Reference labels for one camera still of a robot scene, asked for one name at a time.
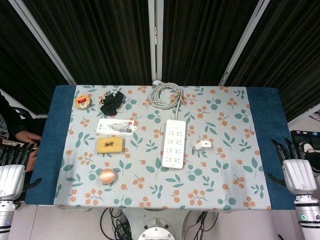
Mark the black and white shoe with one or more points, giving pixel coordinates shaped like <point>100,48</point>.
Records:
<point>311,160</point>

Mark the floral patterned tablecloth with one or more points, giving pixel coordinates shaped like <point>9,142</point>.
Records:
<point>225,162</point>

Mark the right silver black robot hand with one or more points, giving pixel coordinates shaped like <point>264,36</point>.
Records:
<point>298,175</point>

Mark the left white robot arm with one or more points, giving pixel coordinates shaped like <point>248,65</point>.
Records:
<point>5,217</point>

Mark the round gold tin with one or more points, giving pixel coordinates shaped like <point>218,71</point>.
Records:
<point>83,102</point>

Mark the round silver robot base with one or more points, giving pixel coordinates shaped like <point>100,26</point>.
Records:
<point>156,233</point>

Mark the white packaged card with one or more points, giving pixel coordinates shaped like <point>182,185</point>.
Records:
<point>115,127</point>

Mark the black pleated curtain panel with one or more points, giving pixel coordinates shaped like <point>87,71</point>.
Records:
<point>287,55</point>
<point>22,62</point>
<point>200,37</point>
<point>100,37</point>

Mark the yellow sponge block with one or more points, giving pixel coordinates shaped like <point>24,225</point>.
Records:
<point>110,145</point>

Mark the copper coloured ball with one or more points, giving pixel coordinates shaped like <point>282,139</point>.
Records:
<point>108,176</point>

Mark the person's dark clothed body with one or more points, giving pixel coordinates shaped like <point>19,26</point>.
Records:
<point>10,117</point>

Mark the white frame post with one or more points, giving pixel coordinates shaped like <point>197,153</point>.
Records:
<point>155,37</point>
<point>42,40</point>
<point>245,42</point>

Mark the white power strip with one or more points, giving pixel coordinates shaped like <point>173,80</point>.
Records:
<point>174,145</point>

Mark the black plug adapter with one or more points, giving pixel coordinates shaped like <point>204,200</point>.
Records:
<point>110,103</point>

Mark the black device with stickers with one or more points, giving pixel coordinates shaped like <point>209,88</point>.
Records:
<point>305,134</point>

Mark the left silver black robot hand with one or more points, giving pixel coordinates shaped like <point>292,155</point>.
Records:
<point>10,180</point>

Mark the small white adapter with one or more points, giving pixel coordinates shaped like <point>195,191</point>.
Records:
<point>203,145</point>

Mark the person's bare hand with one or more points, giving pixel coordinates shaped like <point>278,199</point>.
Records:
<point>28,137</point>

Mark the blue table cover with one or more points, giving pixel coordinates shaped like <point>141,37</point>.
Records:
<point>50,150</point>

